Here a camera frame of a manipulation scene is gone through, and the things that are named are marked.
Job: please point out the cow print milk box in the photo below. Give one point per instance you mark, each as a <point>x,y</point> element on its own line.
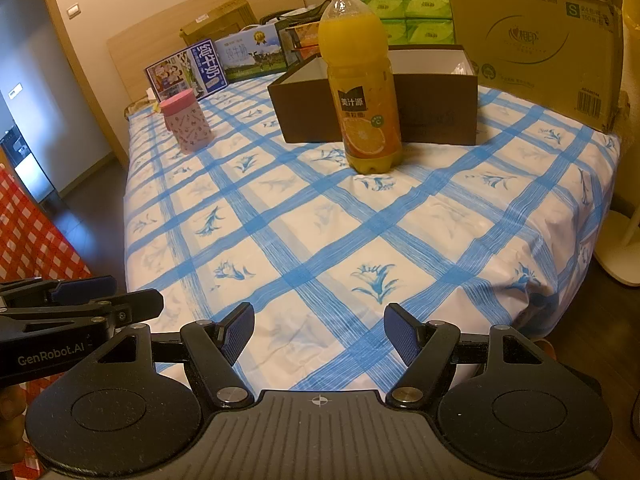
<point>250,55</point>

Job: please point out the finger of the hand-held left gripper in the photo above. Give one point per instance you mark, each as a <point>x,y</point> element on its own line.
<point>130,305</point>
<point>85,287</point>

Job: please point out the white fan stand base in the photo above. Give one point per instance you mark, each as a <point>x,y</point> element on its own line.
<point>620,260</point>

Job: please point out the wooden headboard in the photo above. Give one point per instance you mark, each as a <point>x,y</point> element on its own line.
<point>160,35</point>

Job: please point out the blue cartoon milk carton box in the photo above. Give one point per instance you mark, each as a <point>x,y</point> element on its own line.
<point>175,70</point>

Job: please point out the white wall switch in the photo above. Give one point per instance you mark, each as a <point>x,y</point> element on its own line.
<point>73,10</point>

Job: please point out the large cardboard box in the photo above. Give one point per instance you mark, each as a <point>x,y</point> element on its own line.
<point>530,50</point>

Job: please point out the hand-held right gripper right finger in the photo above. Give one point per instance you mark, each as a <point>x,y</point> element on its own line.
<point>402,332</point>

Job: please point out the red checked cloth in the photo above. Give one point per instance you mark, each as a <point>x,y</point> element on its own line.
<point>35,240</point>

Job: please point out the woven straw basket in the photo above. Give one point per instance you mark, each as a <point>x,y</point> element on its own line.
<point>139,108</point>

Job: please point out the green tissue pack bundle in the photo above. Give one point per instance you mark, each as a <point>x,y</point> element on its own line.
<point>425,20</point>

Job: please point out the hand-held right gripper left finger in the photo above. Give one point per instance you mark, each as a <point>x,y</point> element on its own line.
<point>237,332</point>

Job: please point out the orange juice bottle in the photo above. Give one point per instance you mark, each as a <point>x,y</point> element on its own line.
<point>355,50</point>

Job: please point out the white appliance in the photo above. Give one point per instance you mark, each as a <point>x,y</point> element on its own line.
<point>32,175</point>

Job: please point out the black box orange label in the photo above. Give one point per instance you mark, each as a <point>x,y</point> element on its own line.
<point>302,34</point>

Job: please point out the pink lidded canister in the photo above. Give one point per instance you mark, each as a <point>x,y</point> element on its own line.
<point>187,125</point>

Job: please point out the small brown cardboard box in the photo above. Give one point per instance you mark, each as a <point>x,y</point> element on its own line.
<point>220,20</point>

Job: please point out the black bag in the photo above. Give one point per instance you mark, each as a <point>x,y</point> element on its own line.
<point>295,14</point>

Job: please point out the blue checked bed sheet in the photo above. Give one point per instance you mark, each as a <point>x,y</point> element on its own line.
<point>350,220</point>

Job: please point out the dark brown box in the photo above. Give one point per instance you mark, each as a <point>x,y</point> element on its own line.
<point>440,110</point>

